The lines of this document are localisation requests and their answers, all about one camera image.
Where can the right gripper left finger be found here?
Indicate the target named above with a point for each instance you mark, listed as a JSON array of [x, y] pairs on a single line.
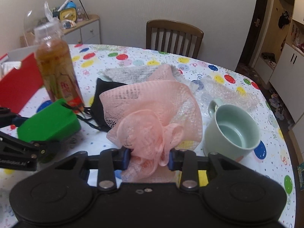
[[106, 163]]

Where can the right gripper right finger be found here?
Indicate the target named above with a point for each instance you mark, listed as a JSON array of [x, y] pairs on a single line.
[[188, 164]]

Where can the black fabric pouch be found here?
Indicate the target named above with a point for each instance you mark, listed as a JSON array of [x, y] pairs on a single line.
[[96, 111]]

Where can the pink mesh bath pouf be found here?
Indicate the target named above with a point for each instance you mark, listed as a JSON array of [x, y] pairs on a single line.
[[151, 118]]

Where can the grey fluffy cloth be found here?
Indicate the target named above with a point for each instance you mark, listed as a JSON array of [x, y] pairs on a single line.
[[136, 74]]

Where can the yellow sponge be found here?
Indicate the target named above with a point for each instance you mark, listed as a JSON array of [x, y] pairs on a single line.
[[203, 179]]

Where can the green plastic block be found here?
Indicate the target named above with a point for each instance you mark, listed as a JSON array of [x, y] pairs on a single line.
[[54, 123]]

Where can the green ceramic mug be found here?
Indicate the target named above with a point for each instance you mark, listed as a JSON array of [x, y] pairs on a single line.
[[231, 131]]

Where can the red white cardboard box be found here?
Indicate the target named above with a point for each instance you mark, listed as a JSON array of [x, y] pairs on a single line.
[[19, 85]]

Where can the bubble wrap sheet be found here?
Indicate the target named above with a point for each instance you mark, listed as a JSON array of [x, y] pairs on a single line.
[[206, 89]]

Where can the balloon pattern tablecloth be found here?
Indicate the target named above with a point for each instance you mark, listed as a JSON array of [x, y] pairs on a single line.
[[258, 192]]

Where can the amber drink bottle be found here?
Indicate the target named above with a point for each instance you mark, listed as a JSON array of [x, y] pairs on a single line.
[[56, 66]]

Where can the floral tissue box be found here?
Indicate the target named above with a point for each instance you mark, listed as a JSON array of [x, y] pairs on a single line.
[[300, 170]]

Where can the wooden side cabinet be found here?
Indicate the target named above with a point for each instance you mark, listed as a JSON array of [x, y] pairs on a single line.
[[85, 32]]

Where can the wooden dining chair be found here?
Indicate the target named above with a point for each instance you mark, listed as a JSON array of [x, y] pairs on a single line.
[[174, 37]]

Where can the tied clear plastic bag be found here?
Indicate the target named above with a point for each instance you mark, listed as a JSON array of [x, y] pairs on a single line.
[[49, 15]]

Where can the glass dome terrarium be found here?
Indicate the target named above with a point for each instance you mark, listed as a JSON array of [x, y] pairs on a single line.
[[34, 18]]

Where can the dark entrance door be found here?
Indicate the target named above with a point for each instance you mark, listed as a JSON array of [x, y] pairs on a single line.
[[255, 34]]

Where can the white wall cabinet unit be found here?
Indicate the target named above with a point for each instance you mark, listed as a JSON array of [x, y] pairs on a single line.
[[279, 61]]

